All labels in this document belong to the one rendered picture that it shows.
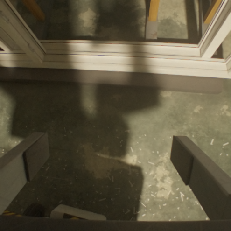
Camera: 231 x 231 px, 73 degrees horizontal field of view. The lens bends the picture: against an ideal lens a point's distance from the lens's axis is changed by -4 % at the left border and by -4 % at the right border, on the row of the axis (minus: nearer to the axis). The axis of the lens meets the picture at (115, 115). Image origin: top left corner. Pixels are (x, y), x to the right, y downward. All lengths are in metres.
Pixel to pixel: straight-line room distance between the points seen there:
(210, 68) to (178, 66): 0.16
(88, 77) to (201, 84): 0.61
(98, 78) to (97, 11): 0.49
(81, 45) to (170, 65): 0.50
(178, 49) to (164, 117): 0.37
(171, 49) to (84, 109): 0.57
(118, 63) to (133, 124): 0.34
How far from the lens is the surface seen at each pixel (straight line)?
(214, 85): 0.99
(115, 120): 0.92
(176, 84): 0.93
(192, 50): 0.98
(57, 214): 0.92
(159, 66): 0.90
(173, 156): 0.16
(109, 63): 0.91
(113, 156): 0.92
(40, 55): 1.02
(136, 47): 0.94
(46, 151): 0.17
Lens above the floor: 0.90
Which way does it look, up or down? 79 degrees down
